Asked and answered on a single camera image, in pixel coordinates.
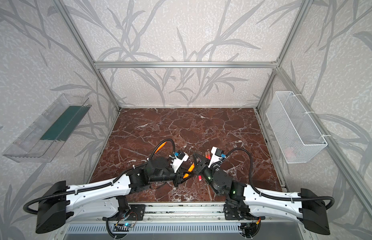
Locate orange marker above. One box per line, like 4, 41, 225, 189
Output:
155, 142, 166, 154
183, 164, 195, 179

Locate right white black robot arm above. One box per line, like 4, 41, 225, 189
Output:
193, 154, 335, 235

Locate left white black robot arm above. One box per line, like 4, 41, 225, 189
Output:
35, 157, 188, 234

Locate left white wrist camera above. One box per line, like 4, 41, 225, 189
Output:
172, 151, 189, 173

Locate black corrugated cable left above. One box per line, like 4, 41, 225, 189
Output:
23, 138, 176, 216

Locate black corrugated cable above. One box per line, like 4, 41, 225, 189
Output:
224, 148, 336, 210
23, 138, 176, 216

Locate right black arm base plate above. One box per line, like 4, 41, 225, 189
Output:
224, 204, 257, 221

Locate aluminium frame rail front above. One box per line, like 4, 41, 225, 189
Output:
55, 201, 310, 225

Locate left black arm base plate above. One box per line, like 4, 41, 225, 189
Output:
103, 204, 146, 221

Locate black corrugated cable right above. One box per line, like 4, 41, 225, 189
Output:
224, 148, 336, 210

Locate white wire mesh basket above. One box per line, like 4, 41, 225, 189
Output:
266, 91, 328, 164

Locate clear plastic wall bin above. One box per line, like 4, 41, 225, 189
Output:
2, 94, 92, 163

